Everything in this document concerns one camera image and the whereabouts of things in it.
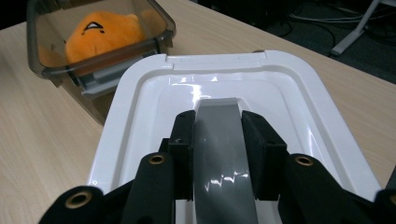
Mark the grey lidded plastic box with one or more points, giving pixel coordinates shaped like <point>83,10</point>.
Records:
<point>149,102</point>

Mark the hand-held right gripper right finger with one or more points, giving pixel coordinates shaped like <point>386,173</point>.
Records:
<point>264,155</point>

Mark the orange plush toy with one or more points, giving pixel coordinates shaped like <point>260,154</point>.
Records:
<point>106,37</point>

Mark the white metal stand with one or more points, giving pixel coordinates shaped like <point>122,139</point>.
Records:
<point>358,29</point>

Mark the clear grey storage box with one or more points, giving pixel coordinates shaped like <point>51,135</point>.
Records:
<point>93,79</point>

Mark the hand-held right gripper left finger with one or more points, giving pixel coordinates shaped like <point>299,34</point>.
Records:
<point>183,155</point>

